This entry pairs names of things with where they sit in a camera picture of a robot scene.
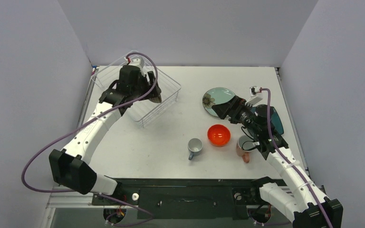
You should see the orange bowl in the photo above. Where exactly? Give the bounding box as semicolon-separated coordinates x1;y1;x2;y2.
207;124;231;147

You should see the pink floral mug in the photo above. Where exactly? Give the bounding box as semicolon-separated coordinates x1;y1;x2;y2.
236;135;254;163

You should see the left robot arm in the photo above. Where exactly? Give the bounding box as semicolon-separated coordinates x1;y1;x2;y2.
48;64;162;204

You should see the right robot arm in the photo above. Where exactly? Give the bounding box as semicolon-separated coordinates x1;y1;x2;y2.
210;95;343;228

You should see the light green floral plate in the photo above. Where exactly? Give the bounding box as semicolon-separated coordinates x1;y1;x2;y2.
202;87;236;118

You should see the dark teal square plate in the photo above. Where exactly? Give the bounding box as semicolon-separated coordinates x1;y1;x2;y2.
251;104;284;135

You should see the white wire dish rack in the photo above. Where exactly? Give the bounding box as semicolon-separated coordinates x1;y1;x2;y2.
89;50;181;128

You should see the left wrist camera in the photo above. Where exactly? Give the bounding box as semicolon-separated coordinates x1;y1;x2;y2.
125;56;146;76

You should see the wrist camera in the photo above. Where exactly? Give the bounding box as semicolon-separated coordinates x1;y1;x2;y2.
125;56;146;76
245;86;263;107

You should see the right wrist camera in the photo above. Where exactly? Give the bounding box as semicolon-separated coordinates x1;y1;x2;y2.
245;86;263;107

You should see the white blue-handled cup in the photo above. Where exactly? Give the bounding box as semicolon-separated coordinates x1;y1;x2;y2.
187;138;203;161

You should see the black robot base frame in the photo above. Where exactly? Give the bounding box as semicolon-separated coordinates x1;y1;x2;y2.
92;178;278;225

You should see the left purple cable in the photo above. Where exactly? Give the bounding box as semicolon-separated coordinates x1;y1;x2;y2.
21;52;159;193

